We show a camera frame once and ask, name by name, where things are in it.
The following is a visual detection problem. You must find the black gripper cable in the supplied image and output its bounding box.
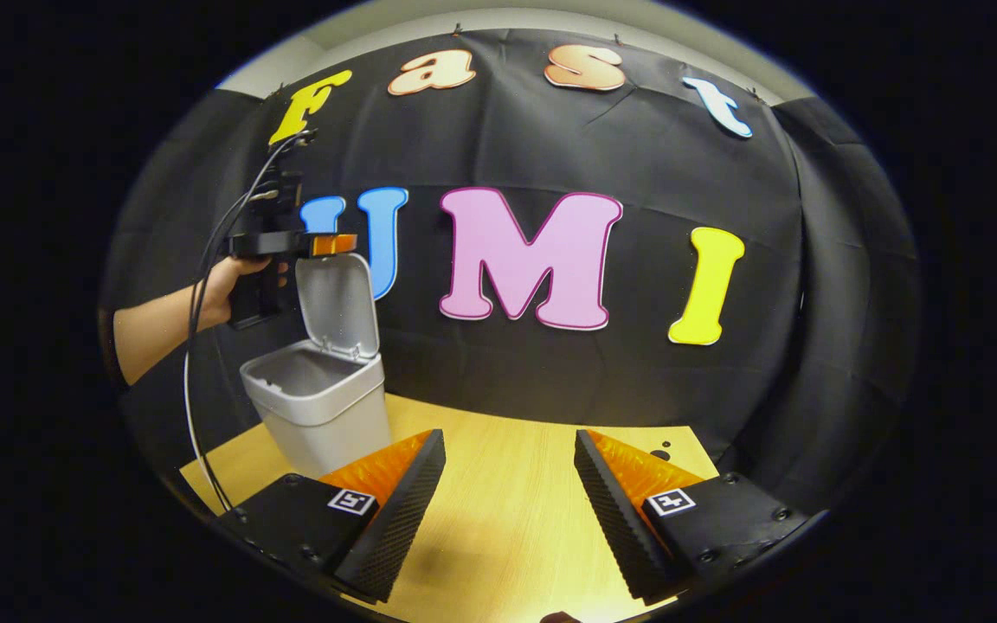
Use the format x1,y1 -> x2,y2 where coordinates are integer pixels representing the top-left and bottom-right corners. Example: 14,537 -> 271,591
187,130 -> 313,513

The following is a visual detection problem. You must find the white desktop garbage bin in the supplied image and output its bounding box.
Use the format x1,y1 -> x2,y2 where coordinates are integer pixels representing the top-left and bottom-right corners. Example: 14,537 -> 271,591
240,253 -> 392,479

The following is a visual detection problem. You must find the black backdrop cloth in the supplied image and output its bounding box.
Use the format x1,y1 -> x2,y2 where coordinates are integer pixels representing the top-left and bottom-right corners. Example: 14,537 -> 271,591
100,26 -> 923,520

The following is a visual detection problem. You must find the wooden desktop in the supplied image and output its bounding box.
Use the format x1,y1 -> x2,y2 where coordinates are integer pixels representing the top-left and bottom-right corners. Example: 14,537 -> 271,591
180,394 -> 720,623

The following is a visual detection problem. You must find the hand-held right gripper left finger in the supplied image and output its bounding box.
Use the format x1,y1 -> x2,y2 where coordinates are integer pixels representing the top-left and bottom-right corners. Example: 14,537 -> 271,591
213,428 -> 447,605

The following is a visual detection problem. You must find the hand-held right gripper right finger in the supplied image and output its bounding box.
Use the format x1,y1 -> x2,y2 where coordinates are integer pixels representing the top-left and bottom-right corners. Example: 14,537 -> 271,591
574,428 -> 811,607

